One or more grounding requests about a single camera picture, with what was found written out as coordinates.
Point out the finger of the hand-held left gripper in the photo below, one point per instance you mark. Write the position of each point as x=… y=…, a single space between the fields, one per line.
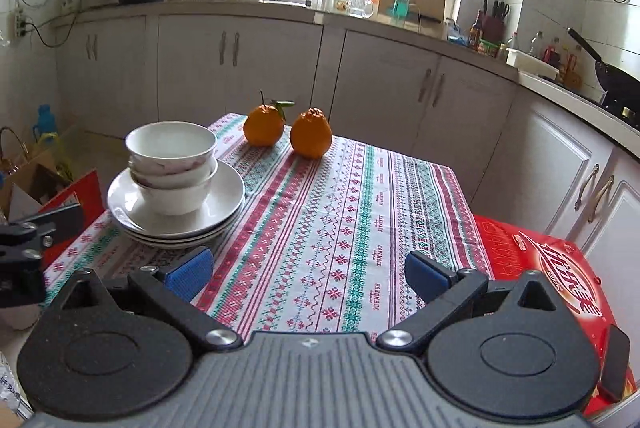
x=20 y=288
x=25 y=238

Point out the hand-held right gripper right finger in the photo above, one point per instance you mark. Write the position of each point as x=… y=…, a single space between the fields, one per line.
x=427 y=275

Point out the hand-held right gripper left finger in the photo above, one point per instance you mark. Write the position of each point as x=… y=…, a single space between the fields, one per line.
x=190 y=273

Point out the plain white bowl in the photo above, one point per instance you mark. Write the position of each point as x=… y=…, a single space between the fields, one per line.
x=170 y=143

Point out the brown cardboard box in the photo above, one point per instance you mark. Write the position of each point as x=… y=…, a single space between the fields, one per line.
x=30 y=188

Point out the red cardboard box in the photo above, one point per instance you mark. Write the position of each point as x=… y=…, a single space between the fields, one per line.
x=82 y=198

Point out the yellow plastic bag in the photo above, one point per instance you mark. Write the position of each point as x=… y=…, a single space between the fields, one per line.
x=62 y=158

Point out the white printed sack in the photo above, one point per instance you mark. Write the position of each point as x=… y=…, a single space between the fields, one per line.
x=7 y=383

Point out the patterned tablecloth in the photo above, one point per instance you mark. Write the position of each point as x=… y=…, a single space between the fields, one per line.
x=325 y=233

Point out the teal water jug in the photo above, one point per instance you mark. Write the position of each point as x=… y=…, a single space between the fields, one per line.
x=44 y=121

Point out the red gift box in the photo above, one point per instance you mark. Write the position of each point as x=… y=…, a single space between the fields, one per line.
x=550 y=258

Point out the orange with leaf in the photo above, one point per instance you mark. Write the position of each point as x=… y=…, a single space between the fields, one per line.
x=262 y=126

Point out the leafless orange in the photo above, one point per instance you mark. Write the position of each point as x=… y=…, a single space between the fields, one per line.
x=310 y=133

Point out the black flat device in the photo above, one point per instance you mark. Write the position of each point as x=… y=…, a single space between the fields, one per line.
x=615 y=363

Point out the white kitchen cabinet unit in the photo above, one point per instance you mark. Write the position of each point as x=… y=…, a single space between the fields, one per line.
x=280 y=58

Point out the white tray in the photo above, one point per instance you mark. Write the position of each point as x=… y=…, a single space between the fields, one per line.
x=530 y=66

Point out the dark sauce bottle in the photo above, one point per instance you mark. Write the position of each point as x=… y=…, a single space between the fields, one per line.
x=476 y=36

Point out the small clear bottle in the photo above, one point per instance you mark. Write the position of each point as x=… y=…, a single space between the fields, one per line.
x=513 y=42

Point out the red bottle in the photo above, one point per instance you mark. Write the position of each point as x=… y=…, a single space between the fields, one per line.
x=551 y=56

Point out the knife block with knives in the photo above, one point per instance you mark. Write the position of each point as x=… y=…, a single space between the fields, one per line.
x=492 y=31

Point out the tall clear bottle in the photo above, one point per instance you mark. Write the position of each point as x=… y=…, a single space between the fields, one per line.
x=537 y=46

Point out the gas stove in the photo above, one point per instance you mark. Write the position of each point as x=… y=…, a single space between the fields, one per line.
x=625 y=113

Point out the teal water bottle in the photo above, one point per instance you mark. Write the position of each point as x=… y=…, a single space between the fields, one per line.
x=401 y=3

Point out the black wok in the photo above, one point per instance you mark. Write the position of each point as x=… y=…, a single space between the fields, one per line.
x=620 y=81

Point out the glass mug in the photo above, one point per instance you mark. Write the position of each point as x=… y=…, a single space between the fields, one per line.
x=360 y=7

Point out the glass jar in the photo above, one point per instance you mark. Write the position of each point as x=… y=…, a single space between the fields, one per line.
x=342 y=2

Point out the wall socket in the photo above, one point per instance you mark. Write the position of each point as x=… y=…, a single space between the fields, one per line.
x=20 y=26

